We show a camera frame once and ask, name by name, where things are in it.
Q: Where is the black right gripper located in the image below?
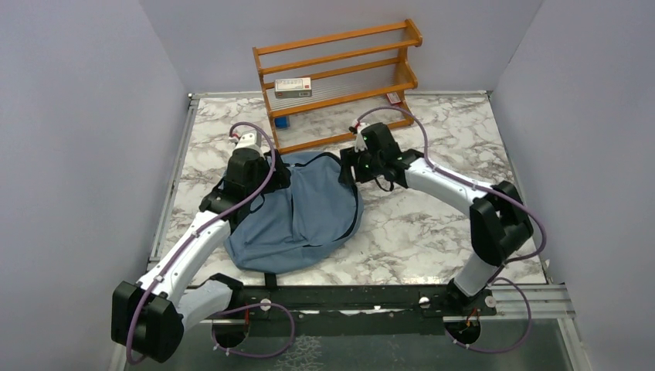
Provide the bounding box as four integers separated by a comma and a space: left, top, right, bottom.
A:
338, 145, 383, 186

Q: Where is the blue student backpack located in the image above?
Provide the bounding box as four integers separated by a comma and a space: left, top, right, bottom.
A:
224, 151, 365, 274

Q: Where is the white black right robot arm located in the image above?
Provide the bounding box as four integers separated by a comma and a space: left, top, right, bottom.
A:
339, 122, 534, 315

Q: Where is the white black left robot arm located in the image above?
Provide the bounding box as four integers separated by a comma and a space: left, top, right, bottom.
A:
110, 148, 290, 365

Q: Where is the blue small object under shelf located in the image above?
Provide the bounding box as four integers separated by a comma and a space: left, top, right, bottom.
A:
273, 116, 290, 129

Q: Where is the orange wooden shelf rack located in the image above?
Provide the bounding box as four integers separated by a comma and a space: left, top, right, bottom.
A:
253, 19, 423, 154

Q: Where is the white grey box on shelf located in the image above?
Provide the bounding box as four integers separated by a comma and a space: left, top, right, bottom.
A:
274, 77, 313, 99

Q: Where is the small red card box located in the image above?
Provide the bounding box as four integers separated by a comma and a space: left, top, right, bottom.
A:
386, 92, 402, 105

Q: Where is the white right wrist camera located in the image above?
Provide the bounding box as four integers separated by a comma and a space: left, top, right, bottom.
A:
348, 122, 368, 152

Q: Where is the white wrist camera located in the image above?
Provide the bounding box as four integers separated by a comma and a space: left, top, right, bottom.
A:
229, 131, 263, 156
348, 122, 368, 152

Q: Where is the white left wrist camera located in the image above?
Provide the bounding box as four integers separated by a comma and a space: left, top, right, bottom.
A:
229, 131, 263, 156

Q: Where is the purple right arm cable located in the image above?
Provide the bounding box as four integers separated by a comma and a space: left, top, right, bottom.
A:
353, 105, 548, 356

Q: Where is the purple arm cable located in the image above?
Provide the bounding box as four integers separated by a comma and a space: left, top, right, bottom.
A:
353, 105, 548, 356
124, 121, 297, 366

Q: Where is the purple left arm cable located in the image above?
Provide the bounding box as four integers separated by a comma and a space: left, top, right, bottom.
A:
124, 121, 297, 366

